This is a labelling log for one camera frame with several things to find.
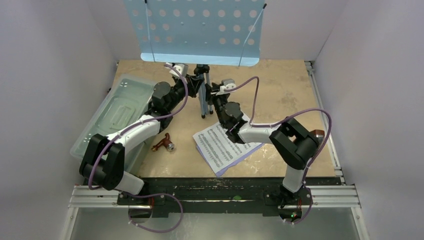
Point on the light blue music stand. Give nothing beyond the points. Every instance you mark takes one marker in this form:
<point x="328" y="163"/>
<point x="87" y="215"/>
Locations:
<point x="207" y="32"/>

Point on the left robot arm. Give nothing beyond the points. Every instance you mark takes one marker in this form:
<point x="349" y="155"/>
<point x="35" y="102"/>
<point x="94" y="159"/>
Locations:
<point x="103" y="163"/>

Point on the brown metronome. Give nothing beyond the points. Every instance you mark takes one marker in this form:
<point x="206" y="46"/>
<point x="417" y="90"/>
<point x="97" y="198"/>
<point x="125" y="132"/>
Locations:
<point x="318" y="133"/>

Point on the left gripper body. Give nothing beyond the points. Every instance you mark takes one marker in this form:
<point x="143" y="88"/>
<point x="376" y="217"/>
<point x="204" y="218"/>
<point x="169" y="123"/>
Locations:
<point x="190" y="85"/>

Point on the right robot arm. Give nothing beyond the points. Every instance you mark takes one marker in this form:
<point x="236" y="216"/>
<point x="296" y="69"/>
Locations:
<point x="295" y="144"/>

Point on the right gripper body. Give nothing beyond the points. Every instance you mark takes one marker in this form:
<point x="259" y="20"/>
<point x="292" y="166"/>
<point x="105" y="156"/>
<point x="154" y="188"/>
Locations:
<point x="216" y="98"/>

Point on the clear plastic storage bin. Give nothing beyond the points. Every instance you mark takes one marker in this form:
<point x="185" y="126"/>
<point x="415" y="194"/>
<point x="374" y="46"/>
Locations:
<point x="124" y="105"/>

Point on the brown capo clamp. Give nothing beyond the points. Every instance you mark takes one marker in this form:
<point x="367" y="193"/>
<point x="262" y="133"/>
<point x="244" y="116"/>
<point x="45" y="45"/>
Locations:
<point x="164" y="142"/>

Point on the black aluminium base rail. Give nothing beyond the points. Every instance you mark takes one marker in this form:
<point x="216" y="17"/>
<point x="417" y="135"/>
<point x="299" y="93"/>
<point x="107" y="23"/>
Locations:
<point x="234" y="195"/>

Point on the purple paper sheet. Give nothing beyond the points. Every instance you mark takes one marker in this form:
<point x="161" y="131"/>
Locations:
<point x="220" y="162"/>

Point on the white sheet music page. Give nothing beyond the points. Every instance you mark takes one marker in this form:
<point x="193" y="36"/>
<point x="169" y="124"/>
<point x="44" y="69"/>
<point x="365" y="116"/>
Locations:
<point x="215" y="135"/>

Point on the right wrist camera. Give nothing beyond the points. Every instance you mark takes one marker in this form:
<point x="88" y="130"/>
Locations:
<point x="225" y="87"/>

